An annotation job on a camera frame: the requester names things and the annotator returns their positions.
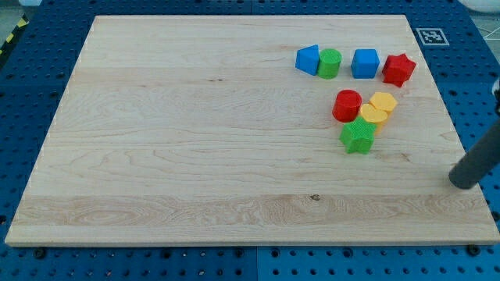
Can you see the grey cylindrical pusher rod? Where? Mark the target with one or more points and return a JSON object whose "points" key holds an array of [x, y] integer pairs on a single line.
{"points": [[478, 161]]}

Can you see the red star block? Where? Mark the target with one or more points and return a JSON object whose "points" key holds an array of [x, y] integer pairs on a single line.
{"points": [[398, 69]]}

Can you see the green star block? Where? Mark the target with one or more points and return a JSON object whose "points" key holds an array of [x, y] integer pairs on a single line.
{"points": [[358, 136]]}

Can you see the yellow hexagon block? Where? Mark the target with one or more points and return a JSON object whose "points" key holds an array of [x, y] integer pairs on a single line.
{"points": [[384, 101]]}

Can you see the yellow cylinder block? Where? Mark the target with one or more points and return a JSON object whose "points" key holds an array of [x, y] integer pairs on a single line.
{"points": [[374, 115]]}

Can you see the white fiducial marker tag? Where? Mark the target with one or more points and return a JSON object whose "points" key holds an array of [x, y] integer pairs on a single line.
{"points": [[430, 36]]}

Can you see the red cylinder block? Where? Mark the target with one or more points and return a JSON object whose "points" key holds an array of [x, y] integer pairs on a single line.
{"points": [[346, 105]]}

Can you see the blue cube block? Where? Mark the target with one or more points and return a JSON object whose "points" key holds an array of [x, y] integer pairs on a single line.
{"points": [[365, 63]]}

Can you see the green cylinder block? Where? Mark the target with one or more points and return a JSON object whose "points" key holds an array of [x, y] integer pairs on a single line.
{"points": [[329, 63]]}

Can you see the blue triangle block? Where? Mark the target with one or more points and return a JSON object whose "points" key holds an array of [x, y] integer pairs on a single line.
{"points": [[307, 59]]}

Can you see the wooden board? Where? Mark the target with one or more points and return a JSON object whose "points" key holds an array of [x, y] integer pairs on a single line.
{"points": [[199, 131]]}

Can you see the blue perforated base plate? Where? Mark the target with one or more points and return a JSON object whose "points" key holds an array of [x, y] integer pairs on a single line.
{"points": [[43, 56]]}

